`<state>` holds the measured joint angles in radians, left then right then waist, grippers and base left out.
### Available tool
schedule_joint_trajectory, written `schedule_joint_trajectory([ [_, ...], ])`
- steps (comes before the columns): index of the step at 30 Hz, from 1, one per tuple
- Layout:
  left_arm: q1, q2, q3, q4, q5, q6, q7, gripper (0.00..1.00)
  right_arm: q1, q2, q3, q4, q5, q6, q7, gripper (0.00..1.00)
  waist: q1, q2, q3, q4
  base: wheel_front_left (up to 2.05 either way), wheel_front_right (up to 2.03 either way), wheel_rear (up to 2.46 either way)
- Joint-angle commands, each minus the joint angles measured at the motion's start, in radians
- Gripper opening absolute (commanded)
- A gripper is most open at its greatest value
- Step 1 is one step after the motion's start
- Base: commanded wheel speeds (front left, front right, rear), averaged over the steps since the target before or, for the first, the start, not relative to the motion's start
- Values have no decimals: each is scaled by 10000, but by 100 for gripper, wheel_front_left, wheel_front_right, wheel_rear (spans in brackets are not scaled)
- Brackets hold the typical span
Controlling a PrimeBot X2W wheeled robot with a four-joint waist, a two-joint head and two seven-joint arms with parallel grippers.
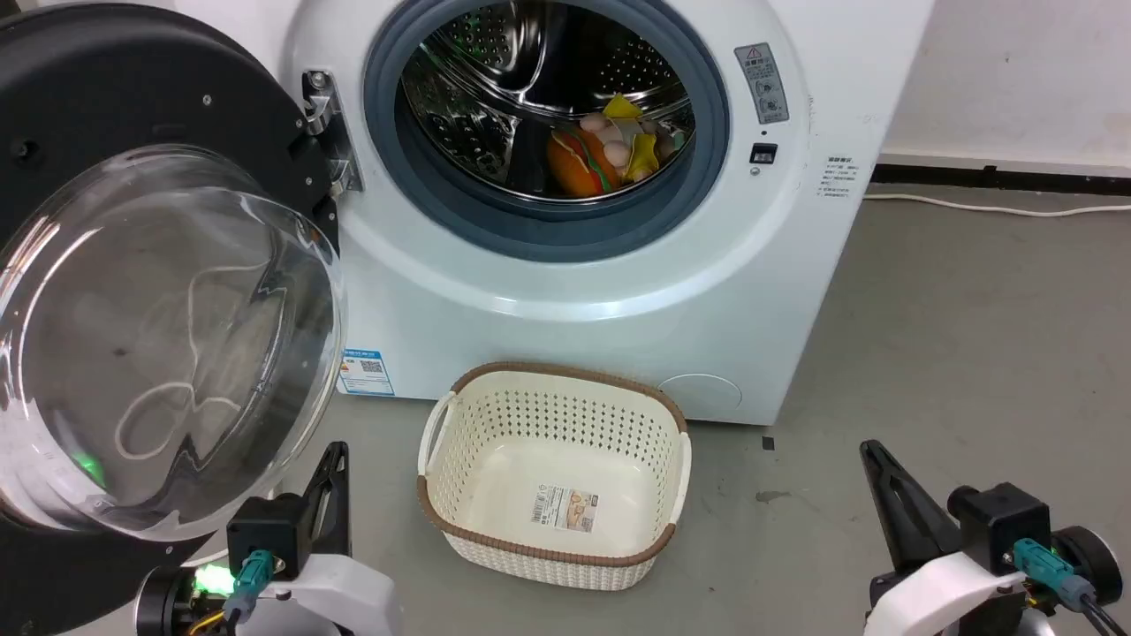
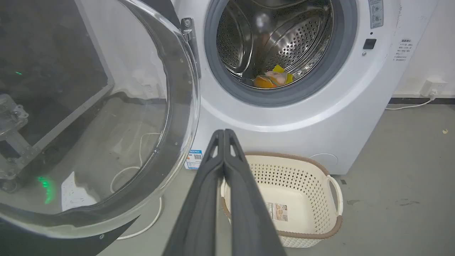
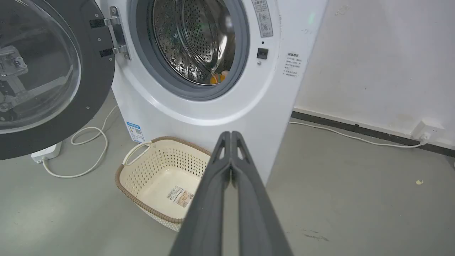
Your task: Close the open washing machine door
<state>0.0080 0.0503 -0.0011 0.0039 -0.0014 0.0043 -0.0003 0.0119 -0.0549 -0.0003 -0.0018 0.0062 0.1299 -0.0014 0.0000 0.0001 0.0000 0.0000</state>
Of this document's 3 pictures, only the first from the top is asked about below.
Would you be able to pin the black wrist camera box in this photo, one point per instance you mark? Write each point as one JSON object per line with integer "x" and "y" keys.
{"x": 1003, "y": 526}
{"x": 265, "y": 530}

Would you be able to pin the round white filter cover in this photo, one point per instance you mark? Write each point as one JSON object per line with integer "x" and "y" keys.
{"x": 700, "y": 394}

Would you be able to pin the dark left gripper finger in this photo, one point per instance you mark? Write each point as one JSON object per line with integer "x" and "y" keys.
{"x": 315, "y": 512}
{"x": 341, "y": 512}

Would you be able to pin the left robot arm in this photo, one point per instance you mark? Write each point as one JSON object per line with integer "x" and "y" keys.
{"x": 163, "y": 605}

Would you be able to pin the orange plush burger toy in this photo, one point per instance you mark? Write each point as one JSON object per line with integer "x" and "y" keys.
{"x": 574, "y": 168}

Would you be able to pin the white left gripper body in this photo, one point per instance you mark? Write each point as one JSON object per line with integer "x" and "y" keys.
{"x": 340, "y": 592}

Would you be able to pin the white front-load washing machine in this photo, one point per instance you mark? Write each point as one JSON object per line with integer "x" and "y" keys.
{"x": 574, "y": 336}

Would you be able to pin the blue energy label sticker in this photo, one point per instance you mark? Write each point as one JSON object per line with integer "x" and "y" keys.
{"x": 366, "y": 373}

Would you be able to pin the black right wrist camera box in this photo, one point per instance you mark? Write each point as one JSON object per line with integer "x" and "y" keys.
{"x": 1003, "y": 526}

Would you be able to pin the paper product label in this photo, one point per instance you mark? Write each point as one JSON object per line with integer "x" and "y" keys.
{"x": 565, "y": 508}

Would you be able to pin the white woven laundry basket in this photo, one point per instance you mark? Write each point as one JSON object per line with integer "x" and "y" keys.
{"x": 495, "y": 424}

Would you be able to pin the small printed text sticker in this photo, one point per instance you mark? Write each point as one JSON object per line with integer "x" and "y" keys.
{"x": 834, "y": 177}

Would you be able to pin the stainless steel washer drum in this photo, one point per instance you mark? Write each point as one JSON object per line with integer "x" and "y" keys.
{"x": 495, "y": 88}

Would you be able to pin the grey warning sticker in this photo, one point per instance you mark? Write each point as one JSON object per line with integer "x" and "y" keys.
{"x": 763, "y": 84}

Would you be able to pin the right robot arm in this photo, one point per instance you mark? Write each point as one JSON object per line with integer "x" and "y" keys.
{"x": 1091, "y": 561}

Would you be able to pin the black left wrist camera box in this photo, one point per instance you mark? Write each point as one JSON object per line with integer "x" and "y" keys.
{"x": 265, "y": 530}

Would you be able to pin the black baseboard strip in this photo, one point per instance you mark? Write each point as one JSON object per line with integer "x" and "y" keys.
{"x": 1016, "y": 179}

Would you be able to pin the metal door hinge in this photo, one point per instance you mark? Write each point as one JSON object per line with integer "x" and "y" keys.
{"x": 329, "y": 132}

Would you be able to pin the black round glass washer door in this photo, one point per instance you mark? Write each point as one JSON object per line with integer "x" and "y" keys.
{"x": 88, "y": 88}

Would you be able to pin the black door latch socket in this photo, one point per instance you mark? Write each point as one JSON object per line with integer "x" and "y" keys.
{"x": 763, "y": 154}

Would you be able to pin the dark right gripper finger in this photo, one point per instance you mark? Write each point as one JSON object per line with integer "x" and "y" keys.
{"x": 906, "y": 512}

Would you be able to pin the yellow and pink doll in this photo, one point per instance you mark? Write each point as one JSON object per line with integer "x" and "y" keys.
{"x": 641, "y": 150}

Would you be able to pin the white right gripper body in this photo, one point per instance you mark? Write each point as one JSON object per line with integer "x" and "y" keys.
{"x": 937, "y": 596}

